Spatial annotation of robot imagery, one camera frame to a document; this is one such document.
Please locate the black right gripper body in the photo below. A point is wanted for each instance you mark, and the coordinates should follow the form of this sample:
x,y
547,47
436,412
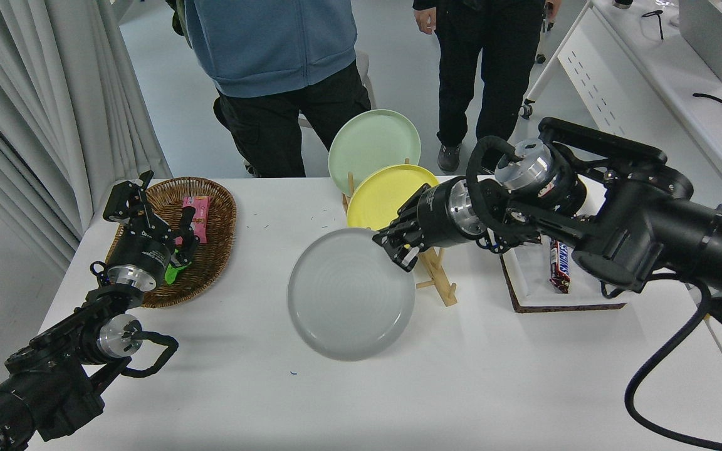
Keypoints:
x,y
436,216

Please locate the dark green jacket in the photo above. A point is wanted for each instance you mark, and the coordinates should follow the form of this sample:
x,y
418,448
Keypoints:
x,y
178,22

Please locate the pink snack bar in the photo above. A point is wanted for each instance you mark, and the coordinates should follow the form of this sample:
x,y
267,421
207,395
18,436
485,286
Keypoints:
x,y
201,216

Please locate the person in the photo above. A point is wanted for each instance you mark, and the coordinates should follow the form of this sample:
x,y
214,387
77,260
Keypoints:
x,y
273,56
486,69

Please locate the pale green plate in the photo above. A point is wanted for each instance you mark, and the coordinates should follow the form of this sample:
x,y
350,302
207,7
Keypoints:
x,y
370,144

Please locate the grey plate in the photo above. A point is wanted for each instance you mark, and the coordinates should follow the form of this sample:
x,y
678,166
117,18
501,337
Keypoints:
x,y
348,294

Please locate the white rectangular tray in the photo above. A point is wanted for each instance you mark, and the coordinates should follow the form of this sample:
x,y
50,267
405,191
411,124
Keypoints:
x,y
530,275

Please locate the wooden plate rack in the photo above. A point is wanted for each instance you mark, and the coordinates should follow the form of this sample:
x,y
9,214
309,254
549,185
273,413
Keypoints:
x,y
439,282

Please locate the yellow plate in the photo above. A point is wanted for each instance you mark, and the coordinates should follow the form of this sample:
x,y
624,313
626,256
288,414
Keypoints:
x,y
380,200

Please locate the bright green snack wrapper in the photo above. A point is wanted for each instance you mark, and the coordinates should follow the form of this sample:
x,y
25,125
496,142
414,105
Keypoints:
x,y
174,272

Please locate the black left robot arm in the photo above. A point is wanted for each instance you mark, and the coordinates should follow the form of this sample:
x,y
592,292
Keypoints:
x,y
54,376

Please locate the brown wicker basket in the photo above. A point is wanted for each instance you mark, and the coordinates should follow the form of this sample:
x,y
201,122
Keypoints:
x,y
217,213

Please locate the white curtain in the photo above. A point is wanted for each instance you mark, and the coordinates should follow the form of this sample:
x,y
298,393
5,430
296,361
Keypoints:
x,y
35,94

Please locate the long white desk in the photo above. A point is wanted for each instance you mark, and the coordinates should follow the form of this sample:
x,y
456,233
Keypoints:
x,y
637,81

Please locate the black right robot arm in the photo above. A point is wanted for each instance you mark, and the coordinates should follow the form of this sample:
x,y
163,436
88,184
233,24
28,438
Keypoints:
x,y
637,232

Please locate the person's hand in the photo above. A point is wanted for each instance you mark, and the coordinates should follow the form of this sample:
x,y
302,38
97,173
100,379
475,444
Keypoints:
x,y
553,9
425,20

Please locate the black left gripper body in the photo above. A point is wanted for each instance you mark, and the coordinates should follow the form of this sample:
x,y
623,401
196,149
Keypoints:
x,y
141,252

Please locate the silver laptop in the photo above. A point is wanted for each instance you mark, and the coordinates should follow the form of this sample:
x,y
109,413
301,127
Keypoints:
x,y
706,31

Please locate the brown Snickers bar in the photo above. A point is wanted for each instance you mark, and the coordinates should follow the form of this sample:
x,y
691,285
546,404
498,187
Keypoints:
x,y
559,269

